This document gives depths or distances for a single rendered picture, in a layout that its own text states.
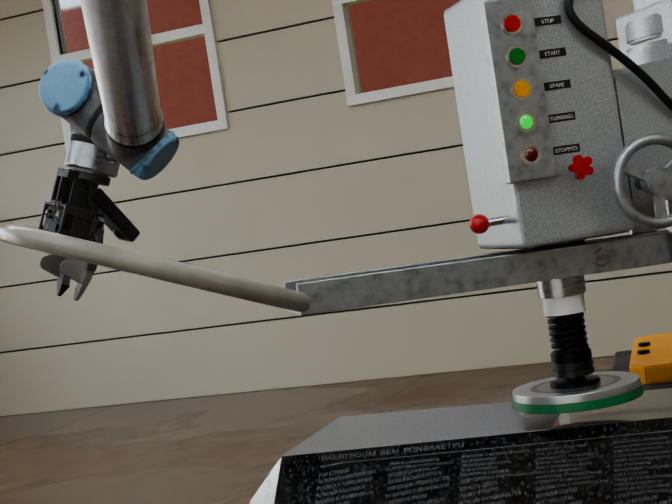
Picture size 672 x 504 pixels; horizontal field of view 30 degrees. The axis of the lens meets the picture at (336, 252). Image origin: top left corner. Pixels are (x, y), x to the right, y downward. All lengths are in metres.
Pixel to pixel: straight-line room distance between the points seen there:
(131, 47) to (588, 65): 0.74
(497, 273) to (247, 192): 6.93
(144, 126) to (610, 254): 0.78
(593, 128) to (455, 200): 6.36
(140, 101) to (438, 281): 0.55
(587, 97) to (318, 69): 6.70
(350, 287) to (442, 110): 6.47
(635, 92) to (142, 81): 0.80
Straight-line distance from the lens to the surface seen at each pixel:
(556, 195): 2.01
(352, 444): 2.20
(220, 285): 1.75
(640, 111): 2.09
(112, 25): 1.67
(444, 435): 2.16
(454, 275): 2.00
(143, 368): 9.43
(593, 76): 2.05
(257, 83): 8.86
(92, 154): 2.12
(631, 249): 2.12
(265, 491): 2.22
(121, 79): 1.78
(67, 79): 2.01
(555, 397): 2.05
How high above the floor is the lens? 1.22
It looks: 2 degrees down
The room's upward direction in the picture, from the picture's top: 9 degrees counter-clockwise
